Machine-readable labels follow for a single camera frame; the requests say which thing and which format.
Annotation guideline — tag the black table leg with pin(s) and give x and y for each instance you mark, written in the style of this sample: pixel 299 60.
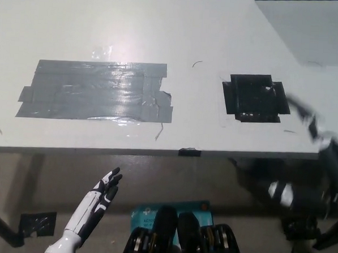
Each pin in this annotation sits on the black table leg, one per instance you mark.
pixel 2 225

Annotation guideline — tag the black table leg base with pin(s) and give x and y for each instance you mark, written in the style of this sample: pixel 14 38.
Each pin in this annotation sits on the black table leg base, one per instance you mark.
pixel 301 227

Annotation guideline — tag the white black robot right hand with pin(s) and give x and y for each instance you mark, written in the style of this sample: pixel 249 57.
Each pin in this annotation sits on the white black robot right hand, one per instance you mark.
pixel 320 137

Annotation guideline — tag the small black tape strip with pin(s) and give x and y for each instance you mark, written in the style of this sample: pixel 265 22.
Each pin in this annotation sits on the small black tape strip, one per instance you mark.
pixel 189 153

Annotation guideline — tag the black tape square patch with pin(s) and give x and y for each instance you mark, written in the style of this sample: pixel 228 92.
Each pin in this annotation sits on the black tape square patch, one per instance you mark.
pixel 254 99

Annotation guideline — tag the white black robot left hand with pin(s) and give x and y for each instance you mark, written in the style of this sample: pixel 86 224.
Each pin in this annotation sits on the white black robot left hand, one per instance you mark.
pixel 94 203

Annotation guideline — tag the grey duct tape patch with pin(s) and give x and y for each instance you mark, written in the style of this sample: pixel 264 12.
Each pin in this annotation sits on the grey duct tape patch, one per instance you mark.
pixel 88 91

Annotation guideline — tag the teal cardboard router box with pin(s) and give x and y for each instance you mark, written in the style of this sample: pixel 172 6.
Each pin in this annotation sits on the teal cardboard router box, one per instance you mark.
pixel 144 216

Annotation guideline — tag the black tape floor patch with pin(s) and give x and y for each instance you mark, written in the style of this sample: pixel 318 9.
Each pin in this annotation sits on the black tape floor patch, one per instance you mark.
pixel 37 224

